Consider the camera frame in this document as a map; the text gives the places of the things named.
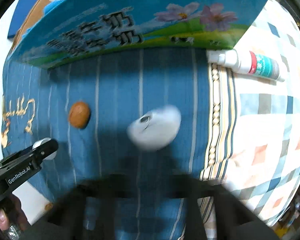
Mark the white spray bottle green label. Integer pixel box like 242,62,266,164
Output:
206,49,287,82

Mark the cardboard box with blue print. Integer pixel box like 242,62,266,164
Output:
7,0,267,69

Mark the blue striped bedsheet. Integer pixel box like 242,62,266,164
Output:
0,47,216,240

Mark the person left hand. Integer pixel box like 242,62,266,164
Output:
0,194,31,232

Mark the brown walnut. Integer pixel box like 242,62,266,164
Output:
68,101,91,129

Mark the small white cylinder bottle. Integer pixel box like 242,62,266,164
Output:
32,138,58,160

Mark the blue foam mat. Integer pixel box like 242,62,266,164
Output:
7,0,38,40

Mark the white black round container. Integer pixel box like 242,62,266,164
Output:
127,105,181,151

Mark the checkered quilt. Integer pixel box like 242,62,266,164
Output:
200,0,300,226

